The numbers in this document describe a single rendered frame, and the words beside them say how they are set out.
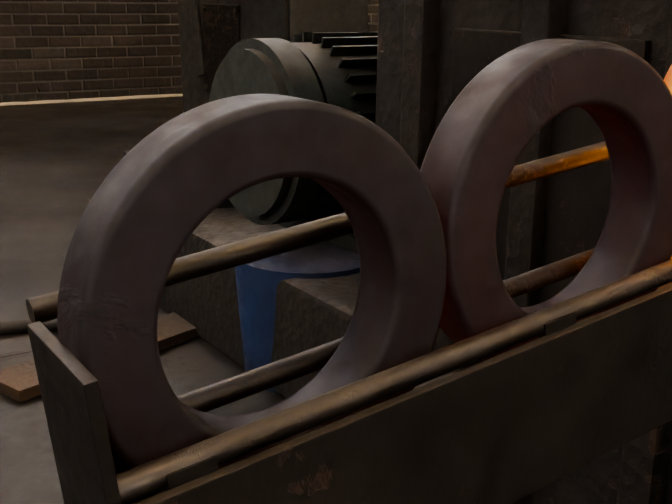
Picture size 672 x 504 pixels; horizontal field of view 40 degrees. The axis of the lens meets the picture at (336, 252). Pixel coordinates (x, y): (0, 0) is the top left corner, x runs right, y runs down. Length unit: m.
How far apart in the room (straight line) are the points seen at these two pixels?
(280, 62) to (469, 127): 1.35
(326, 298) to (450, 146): 1.19
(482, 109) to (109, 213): 0.19
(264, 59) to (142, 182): 1.46
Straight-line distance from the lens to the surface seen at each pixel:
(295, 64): 1.79
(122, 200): 0.36
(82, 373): 0.36
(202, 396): 0.45
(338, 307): 1.59
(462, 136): 0.45
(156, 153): 0.37
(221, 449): 0.39
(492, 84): 0.47
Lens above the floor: 0.77
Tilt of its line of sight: 16 degrees down
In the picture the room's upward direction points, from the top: 1 degrees clockwise
